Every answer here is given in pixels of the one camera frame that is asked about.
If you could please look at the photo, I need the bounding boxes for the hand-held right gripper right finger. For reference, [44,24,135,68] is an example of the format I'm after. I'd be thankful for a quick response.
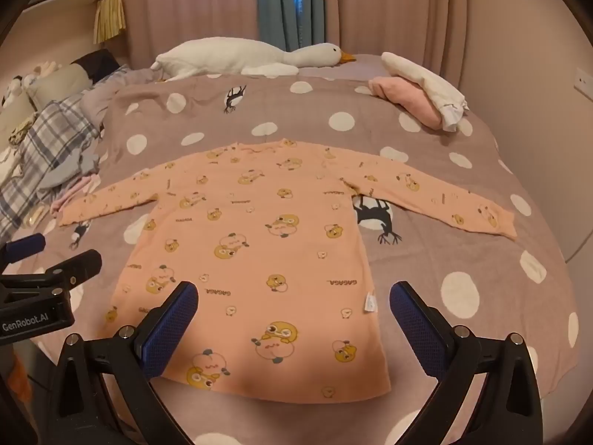
[389,280,545,445]

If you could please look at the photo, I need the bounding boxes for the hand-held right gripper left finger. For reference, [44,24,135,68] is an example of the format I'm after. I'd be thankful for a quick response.
[46,280,200,445]

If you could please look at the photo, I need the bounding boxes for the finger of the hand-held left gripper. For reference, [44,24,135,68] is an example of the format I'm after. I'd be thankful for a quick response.
[0,234,47,267]
[0,249,103,294]

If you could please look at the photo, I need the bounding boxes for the pink cartoon print shirt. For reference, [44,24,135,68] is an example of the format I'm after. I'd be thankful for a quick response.
[58,138,518,404]

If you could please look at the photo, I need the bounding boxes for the light pink cloth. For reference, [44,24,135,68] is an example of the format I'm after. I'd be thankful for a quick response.
[50,174,102,215]

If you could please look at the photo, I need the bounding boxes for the grey plaid cloth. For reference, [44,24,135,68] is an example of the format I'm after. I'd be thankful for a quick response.
[0,66,130,242]

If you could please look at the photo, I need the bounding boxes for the small white plush toy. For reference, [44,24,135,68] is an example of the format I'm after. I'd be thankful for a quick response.
[4,74,26,103]

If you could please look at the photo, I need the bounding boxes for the grey pillow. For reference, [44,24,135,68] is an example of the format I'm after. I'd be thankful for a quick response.
[28,62,93,108]

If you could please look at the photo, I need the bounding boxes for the folded pink cloth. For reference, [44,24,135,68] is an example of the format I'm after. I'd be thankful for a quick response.
[368,75,448,131]

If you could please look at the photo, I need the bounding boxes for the brown polka dot blanket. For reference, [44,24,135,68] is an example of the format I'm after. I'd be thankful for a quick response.
[9,53,582,445]

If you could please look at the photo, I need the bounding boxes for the yellow tassel fringe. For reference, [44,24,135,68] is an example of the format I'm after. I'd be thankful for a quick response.
[93,0,127,45]

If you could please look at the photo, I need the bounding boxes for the folded white cloth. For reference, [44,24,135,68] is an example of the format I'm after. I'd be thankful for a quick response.
[381,52,470,131]

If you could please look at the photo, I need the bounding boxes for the white goose plush toy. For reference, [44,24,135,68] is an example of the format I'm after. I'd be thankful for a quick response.
[150,38,357,82]

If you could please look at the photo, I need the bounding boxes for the pink curtain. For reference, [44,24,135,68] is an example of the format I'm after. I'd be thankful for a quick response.
[116,0,468,89]

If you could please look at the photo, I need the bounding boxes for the blue curtain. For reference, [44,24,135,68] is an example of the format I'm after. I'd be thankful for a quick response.
[256,0,327,53]

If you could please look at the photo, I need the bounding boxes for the white wall socket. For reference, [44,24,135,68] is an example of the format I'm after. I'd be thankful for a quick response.
[574,67,593,98]

